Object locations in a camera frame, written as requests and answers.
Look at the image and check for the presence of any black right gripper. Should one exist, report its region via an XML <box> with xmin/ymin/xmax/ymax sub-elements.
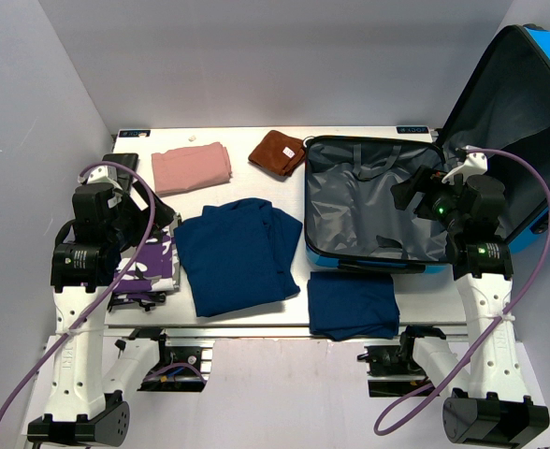
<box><xmin>390</xmin><ymin>165</ymin><xmax>466</xmax><ymax>233</ymax></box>

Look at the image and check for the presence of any purple camouflage garment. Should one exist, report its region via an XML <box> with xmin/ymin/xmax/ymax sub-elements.
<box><xmin>113</xmin><ymin>224</ymin><xmax>180</xmax><ymax>294</ymax></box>

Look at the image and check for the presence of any pink cloth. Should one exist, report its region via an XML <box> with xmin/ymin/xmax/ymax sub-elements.
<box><xmin>152</xmin><ymin>142</ymin><xmax>232</xmax><ymax>196</ymax></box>

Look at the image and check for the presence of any large navy blue garment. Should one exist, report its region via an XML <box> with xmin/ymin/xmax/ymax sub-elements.
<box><xmin>174</xmin><ymin>198</ymin><xmax>302</xmax><ymax>318</ymax></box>

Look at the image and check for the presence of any small navy blue cloth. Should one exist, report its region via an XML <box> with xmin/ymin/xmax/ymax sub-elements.
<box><xmin>307</xmin><ymin>271</ymin><xmax>400</xmax><ymax>341</ymax></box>

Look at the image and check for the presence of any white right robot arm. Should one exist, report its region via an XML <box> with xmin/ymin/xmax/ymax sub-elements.
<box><xmin>391</xmin><ymin>166</ymin><xmax>550</xmax><ymax>448</ymax></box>

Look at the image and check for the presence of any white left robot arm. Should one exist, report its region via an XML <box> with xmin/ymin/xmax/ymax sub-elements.
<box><xmin>27</xmin><ymin>181</ymin><xmax>175</xmax><ymax>447</ymax></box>

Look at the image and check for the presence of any black rolled pouch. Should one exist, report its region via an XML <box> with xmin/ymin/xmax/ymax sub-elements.
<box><xmin>102</xmin><ymin>152</ymin><xmax>138</xmax><ymax>192</ymax></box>

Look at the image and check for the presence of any brown folded towel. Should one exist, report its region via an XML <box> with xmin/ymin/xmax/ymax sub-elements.
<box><xmin>248</xmin><ymin>130</ymin><xmax>305</xmax><ymax>177</ymax></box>

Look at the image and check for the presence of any blue hard-shell suitcase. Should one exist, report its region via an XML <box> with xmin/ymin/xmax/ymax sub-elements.
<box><xmin>304</xmin><ymin>24</ymin><xmax>550</xmax><ymax>272</ymax></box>

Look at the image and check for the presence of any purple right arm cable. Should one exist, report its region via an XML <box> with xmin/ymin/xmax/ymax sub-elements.
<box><xmin>373</xmin><ymin>146</ymin><xmax>550</xmax><ymax>437</ymax></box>

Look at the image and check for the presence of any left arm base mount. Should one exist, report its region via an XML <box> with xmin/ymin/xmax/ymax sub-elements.
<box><xmin>138</xmin><ymin>339</ymin><xmax>213</xmax><ymax>393</ymax></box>

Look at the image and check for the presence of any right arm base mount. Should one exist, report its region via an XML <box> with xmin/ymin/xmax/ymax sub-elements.
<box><xmin>356</xmin><ymin>345</ymin><xmax>430</xmax><ymax>398</ymax></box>

